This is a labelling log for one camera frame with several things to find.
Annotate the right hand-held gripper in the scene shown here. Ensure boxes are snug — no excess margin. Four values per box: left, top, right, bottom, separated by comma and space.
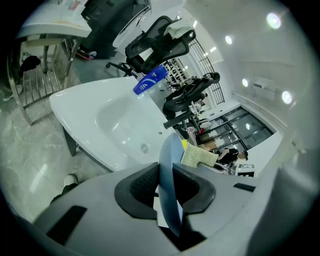
236, 163, 256, 179

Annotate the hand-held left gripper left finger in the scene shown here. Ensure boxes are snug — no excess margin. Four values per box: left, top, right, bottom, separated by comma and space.
33, 161, 176, 256

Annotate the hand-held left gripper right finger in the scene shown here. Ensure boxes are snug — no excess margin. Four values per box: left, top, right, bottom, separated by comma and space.
172, 163, 257, 252

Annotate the yellow-green sponge cloth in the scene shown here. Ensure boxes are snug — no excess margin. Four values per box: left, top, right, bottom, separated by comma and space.
180, 143, 218, 168

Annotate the large blue plate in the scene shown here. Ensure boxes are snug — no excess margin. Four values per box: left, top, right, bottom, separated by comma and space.
157, 132, 186, 237

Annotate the person's black clothing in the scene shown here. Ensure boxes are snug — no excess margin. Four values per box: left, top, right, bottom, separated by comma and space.
49, 183, 80, 205

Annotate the person's left white shoe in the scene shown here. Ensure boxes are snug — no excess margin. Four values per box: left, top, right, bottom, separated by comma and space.
63, 173, 79, 187

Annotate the black metal sink stand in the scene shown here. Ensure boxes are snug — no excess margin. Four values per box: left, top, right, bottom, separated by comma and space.
61, 122, 113, 173

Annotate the white air conditioner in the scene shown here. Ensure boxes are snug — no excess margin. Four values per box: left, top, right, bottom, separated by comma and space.
252, 76, 279, 94

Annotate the white ceramic sink basin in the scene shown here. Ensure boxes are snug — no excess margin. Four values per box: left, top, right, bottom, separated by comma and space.
49, 76, 186, 173

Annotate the black office chair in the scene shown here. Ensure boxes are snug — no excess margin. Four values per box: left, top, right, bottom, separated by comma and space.
162, 71, 221, 121
106, 15, 197, 78

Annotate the blue plastic bottle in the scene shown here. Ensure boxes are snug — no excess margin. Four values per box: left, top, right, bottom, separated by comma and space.
132, 64, 169, 96

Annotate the white towel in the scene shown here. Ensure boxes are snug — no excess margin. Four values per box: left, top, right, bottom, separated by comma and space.
163, 18, 193, 40

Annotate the black and white machine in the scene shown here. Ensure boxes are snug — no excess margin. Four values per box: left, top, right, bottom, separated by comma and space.
81, 0, 153, 60

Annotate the white sink basin on rack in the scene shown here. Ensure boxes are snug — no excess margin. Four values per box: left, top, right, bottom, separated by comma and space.
16, 0, 93, 42

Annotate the steel wire rack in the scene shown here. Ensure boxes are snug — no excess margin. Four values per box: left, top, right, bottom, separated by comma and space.
7, 33, 83, 126

